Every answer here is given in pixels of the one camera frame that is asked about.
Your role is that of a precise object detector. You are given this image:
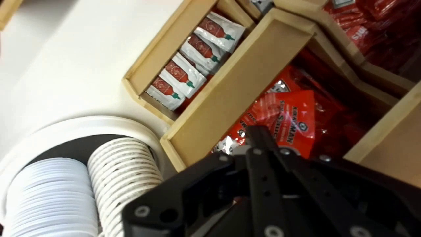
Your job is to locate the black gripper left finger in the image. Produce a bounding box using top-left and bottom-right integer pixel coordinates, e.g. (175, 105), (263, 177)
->
(122, 124), (292, 237)

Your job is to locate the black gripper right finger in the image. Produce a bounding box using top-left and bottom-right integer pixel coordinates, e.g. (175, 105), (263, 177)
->
(275, 149), (421, 237)

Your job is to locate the white sriracha sauce sachet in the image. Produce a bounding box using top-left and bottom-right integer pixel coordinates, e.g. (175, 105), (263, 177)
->
(193, 11), (247, 55)
(158, 52), (208, 101)
(179, 32), (229, 72)
(144, 77), (188, 112)

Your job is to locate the red sachets pile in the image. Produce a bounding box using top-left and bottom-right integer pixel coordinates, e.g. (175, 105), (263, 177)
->
(214, 48), (386, 161)
(323, 0), (421, 74)

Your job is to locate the wooden tiered condiment organizer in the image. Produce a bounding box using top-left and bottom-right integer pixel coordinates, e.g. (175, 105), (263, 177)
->
(122, 0), (421, 190)

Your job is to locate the printed paper cup stack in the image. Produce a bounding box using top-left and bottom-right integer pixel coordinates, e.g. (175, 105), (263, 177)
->
(85, 136), (164, 237)

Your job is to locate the white condiment sachets pile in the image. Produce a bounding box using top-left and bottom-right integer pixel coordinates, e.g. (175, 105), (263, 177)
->
(250, 0), (273, 14)

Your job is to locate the white round cup holder base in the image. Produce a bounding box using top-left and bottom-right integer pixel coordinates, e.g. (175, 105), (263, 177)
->
(0, 115), (176, 237)

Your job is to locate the white paper plates stack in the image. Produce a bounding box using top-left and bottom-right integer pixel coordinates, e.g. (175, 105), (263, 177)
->
(2, 157), (101, 237)

